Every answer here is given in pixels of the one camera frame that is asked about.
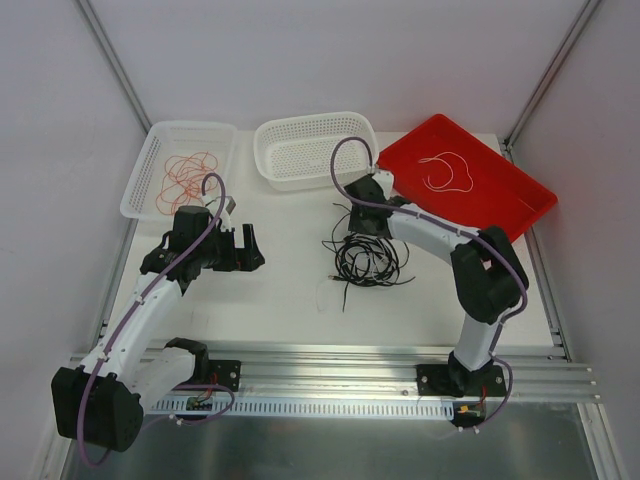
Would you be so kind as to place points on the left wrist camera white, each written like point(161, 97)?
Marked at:
point(227, 203)

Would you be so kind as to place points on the left aluminium frame post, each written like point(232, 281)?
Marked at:
point(105, 46)

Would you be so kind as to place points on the white slotted cable duct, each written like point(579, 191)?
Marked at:
point(309, 407)

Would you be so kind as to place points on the right aluminium frame post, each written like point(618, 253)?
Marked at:
point(570, 39)

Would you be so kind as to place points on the clear white rectangular basket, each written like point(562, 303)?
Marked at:
point(172, 164)

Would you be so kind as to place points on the white perforated rounded basket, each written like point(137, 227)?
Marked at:
point(294, 153)

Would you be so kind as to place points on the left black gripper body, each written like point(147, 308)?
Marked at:
point(238, 250)

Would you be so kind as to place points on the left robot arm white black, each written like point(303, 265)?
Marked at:
point(104, 399)

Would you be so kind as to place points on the aluminium mounting rail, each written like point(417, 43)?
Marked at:
point(389, 372)

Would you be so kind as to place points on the red plastic tray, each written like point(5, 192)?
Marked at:
point(448, 172)

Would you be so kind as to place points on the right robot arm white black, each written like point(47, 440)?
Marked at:
point(490, 282)

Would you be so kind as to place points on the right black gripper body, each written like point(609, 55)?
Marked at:
point(365, 220)

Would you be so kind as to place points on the aluminium frame post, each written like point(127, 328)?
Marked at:
point(105, 46)
point(570, 39)

